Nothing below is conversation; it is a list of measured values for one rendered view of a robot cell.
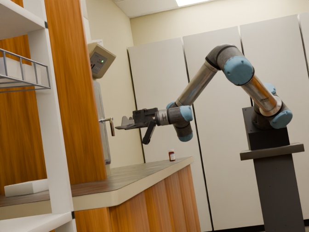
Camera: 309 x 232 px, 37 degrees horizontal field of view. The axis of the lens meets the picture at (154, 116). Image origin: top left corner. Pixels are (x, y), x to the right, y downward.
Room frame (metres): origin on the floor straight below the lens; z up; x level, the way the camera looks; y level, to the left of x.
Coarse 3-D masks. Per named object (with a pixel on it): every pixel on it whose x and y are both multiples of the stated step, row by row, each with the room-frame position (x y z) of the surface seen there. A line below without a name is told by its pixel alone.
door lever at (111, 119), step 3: (111, 117) 2.17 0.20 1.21; (102, 120) 2.17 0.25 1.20; (105, 120) 2.18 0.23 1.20; (108, 120) 2.18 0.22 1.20; (111, 120) 2.17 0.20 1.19; (111, 123) 2.17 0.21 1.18; (111, 126) 2.17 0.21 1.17; (111, 129) 2.17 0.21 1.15; (111, 132) 2.17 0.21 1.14; (114, 132) 2.18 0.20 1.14; (114, 135) 2.17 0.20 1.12
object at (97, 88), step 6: (96, 84) 2.17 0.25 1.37; (96, 90) 2.16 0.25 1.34; (96, 96) 2.14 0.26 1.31; (96, 102) 2.13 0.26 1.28; (102, 102) 2.23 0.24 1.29; (102, 108) 2.21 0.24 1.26; (102, 114) 2.20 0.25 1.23; (102, 126) 2.17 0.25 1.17; (102, 132) 2.15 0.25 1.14; (102, 138) 2.14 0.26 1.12; (102, 144) 2.13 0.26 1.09; (108, 144) 2.22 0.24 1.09; (108, 150) 2.21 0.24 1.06; (108, 156) 2.19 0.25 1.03; (108, 162) 2.18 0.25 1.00
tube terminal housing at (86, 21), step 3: (84, 18) 2.18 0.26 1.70; (84, 21) 2.17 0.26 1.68; (87, 21) 2.22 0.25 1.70; (87, 24) 2.22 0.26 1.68; (87, 27) 2.21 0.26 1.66; (87, 30) 2.20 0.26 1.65; (87, 33) 2.20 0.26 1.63; (87, 36) 2.19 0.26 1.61; (90, 36) 2.23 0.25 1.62; (87, 39) 2.18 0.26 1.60; (90, 39) 2.23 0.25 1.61; (90, 42) 2.22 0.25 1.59; (93, 78) 2.18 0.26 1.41; (105, 165) 2.17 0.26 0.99; (108, 165) 2.21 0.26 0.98; (108, 168) 2.21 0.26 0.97; (108, 171) 2.20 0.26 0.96; (108, 174) 2.19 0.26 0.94
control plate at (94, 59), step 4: (96, 52) 1.96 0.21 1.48; (92, 56) 1.95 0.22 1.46; (96, 56) 1.99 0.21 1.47; (100, 56) 2.03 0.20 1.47; (92, 60) 1.98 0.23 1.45; (96, 60) 2.02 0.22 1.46; (100, 60) 2.06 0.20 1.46; (104, 60) 2.11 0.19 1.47; (92, 64) 2.01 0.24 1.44; (96, 64) 2.05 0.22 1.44; (100, 64) 2.09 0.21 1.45; (96, 68) 2.08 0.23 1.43; (100, 68) 2.13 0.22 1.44; (96, 72) 2.11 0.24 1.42
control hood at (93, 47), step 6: (96, 42) 1.91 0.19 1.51; (90, 48) 1.91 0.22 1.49; (96, 48) 1.93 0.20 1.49; (102, 48) 1.99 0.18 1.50; (90, 54) 1.92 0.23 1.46; (102, 54) 2.04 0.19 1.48; (108, 54) 2.10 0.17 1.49; (114, 54) 2.19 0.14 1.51; (108, 60) 2.15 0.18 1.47; (108, 66) 2.20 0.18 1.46; (102, 72) 2.19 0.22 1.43; (96, 78) 2.22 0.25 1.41
